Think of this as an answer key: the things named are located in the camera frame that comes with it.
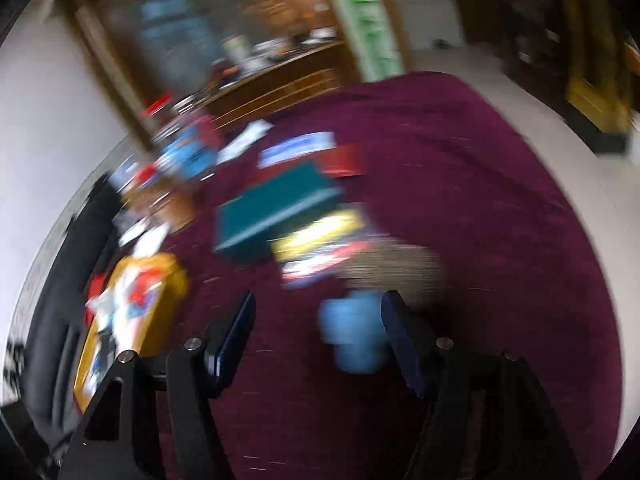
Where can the yellow gift box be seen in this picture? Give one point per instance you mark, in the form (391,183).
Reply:
(136,311)

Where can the red lid plastic jar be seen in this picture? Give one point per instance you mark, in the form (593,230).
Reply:
(159,107)

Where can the orange label plastic jar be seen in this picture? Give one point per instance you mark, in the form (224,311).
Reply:
(159,198)

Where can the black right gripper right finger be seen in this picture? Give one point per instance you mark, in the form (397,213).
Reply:
(480,416)

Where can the wooden sideboard cabinet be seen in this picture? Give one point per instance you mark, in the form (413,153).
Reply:
(234,59)

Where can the red wallet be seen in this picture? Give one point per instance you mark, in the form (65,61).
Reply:
(344,161)

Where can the light blue towel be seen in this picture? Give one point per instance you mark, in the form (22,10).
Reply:
(353,327)

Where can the multicolour cloth pack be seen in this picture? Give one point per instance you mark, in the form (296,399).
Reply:
(321,246)

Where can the teal rectangular box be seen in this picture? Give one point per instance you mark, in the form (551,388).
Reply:
(247,225)

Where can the white paper sheet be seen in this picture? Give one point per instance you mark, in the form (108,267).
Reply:
(253,132)

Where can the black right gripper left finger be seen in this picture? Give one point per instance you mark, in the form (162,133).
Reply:
(118,436)

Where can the brown knitted hat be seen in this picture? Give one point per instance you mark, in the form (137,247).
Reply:
(413,271)

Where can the bamboo painted glass panel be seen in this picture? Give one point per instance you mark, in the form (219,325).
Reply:
(369,33)

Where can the maroon velvet tablecloth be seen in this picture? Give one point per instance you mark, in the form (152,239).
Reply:
(443,170)

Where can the blue white packet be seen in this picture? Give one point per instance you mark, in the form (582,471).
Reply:
(308,143)

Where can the blue label plastic jar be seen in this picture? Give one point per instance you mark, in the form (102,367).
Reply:
(187,152)

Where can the black sofa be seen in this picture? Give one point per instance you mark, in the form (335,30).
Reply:
(58,330)

